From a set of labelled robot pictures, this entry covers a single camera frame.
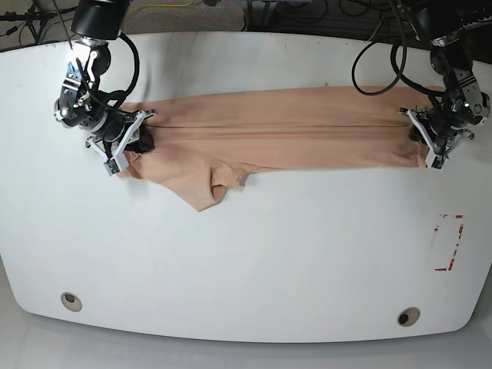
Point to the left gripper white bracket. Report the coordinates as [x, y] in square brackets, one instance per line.
[430, 127]

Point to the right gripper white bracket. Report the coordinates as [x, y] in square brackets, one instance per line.
[120, 135]

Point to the peach T-shirt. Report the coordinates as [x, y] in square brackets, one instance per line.
[207, 144]

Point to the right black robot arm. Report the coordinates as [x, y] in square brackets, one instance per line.
[81, 102]

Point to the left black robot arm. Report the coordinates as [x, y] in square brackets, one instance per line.
[438, 23]

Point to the red tape rectangle marking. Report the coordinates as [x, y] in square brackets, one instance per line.
[445, 241]

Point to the white power strip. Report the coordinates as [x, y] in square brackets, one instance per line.
[476, 18]

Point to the black tripod stand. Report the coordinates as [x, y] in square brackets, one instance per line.
[36, 20]

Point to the left table grommet hole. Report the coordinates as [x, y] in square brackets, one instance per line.
[71, 302]

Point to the table grommet hole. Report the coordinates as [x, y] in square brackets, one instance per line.
[408, 317]
[71, 302]

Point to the right table grommet hole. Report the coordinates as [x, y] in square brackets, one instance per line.
[408, 317]

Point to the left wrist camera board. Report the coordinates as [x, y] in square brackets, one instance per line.
[438, 162]

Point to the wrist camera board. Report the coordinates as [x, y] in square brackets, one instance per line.
[114, 166]
[438, 162]

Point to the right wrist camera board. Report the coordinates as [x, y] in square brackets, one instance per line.
[114, 166]

